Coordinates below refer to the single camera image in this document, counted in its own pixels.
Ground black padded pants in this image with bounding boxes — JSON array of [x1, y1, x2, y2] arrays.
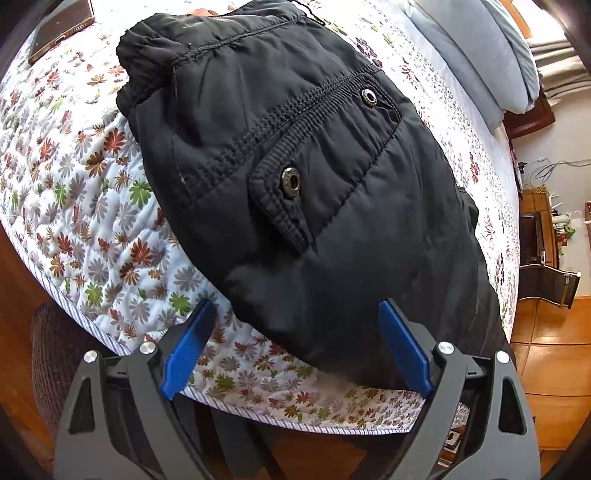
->
[[116, 1, 509, 389]]

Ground brown ribbed stool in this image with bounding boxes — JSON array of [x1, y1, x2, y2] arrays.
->
[[31, 300, 113, 440]]

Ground floral quilted bedspread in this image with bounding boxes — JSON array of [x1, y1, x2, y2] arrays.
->
[[1, 1, 519, 435]]

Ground wooden desk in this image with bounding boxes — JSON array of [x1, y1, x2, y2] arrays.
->
[[519, 187, 559, 268]]

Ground dark wooden headboard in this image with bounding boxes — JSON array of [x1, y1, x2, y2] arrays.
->
[[503, 89, 556, 140]]

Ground grey striped curtain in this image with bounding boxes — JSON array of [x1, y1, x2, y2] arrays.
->
[[527, 35, 590, 99]]

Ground brown smartphone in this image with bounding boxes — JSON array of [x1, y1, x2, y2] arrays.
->
[[28, 0, 95, 65]]

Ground hanging white cables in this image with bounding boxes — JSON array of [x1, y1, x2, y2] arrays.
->
[[517, 156, 591, 190]]

